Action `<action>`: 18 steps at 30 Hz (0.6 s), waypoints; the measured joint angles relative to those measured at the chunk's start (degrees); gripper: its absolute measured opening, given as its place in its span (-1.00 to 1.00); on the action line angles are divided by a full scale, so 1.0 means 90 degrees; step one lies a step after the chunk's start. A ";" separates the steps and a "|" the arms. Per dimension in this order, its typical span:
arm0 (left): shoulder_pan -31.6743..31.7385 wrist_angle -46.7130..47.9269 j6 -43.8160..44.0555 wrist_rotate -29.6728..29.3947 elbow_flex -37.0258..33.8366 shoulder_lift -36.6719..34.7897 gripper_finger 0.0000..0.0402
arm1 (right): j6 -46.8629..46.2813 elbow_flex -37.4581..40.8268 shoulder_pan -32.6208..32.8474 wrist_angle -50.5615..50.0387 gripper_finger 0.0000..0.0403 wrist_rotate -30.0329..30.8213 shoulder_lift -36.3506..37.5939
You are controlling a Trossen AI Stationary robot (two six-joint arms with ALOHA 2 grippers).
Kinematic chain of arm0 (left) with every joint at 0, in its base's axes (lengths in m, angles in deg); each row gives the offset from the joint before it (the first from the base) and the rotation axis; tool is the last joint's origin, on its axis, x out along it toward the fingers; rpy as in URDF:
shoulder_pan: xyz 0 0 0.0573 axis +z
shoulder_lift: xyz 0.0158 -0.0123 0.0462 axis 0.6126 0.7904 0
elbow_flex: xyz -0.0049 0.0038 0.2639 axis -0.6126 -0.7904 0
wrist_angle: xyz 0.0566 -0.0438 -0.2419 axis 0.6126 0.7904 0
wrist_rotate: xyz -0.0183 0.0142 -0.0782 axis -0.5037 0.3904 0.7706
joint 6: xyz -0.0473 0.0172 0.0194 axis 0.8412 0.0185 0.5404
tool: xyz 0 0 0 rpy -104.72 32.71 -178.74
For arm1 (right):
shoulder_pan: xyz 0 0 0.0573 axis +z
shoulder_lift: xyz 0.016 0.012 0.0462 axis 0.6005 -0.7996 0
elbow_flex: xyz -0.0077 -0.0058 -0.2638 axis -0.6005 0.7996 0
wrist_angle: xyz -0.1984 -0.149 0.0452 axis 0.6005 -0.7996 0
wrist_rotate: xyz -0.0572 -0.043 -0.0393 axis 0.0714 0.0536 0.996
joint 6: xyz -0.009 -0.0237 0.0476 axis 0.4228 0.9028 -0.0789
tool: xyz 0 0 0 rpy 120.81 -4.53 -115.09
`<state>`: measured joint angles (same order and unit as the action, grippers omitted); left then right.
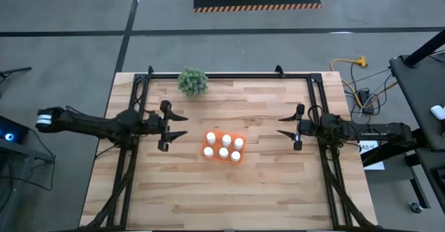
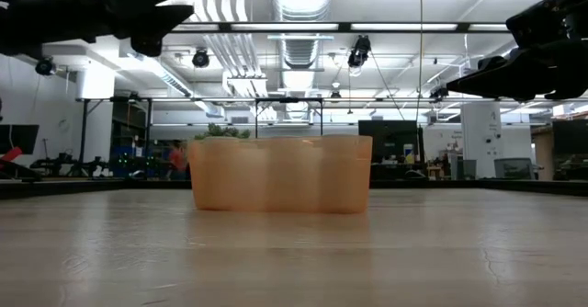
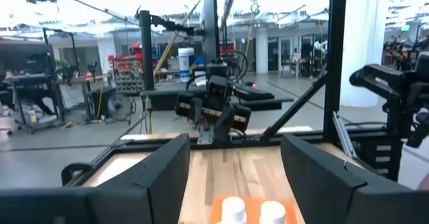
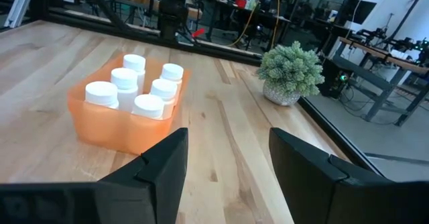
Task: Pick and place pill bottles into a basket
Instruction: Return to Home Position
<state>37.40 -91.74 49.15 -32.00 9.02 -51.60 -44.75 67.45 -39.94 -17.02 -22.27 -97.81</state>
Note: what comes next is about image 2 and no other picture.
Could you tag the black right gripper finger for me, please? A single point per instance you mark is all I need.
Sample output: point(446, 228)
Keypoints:
point(496, 84)
point(528, 61)

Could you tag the orange translucent plastic basket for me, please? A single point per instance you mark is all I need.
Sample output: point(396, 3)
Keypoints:
point(280, 178)

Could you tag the large black screen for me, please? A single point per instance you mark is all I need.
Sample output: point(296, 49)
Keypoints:
point(569, 141)

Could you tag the black metal rack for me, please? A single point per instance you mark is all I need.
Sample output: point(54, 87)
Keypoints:
point(133, 114)

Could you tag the plain white pillar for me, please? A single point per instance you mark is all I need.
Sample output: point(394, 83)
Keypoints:
point(95, 114)

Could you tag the black monitor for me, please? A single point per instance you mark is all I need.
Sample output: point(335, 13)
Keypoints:
point(390, 137)
point(20, 137)

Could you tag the black overhead light bar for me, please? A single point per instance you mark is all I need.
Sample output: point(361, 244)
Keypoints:
point(275, 27)

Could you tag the green artificial plant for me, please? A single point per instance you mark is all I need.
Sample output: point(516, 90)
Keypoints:
point(220, 132)

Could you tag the person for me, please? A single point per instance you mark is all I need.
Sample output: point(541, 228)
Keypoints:
point(177, 160)

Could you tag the blue storage bins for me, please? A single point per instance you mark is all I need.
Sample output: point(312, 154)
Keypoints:
point(151, 162)

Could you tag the red object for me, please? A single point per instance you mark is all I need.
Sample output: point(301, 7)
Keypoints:
point(10, 155)

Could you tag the black distant robot rig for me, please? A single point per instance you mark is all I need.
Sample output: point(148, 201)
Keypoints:
point(69, 164)

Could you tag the round black ceiling camera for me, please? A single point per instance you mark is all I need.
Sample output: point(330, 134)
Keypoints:
point(45, 66)
point(200, 59)

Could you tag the white pillar with wall devices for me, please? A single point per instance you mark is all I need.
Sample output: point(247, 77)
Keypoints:
point(480, 141)

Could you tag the black overhead camera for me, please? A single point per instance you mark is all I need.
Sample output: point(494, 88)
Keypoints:
point(359, 52)

